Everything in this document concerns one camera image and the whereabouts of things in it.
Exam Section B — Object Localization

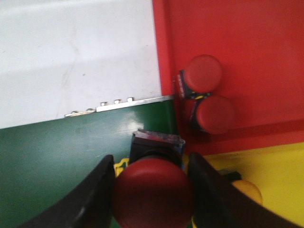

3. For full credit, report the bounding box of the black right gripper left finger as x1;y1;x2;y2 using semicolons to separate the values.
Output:
19;155;115;228

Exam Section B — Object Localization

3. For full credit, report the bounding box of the aluminium conveyor frame rail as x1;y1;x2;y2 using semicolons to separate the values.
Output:
64;95;174;118

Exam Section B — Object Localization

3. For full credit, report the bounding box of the yellow mushroom push button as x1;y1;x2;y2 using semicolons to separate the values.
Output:
219;169;263;205

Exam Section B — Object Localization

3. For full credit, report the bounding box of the red mushroom push button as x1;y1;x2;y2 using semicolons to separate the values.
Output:
190;95;236;134
112;129;194;228
178;55;223;99

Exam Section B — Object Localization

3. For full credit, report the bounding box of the green conveyor belt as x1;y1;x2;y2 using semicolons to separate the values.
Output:
0;100;178;228

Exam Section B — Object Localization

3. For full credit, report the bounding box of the yellow tray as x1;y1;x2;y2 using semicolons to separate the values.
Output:
189;143;304;228

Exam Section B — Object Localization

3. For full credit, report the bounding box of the red tray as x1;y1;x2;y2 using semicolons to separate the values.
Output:
152;0;304;154

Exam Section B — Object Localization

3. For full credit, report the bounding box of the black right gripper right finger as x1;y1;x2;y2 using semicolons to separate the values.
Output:
189;152;298;228

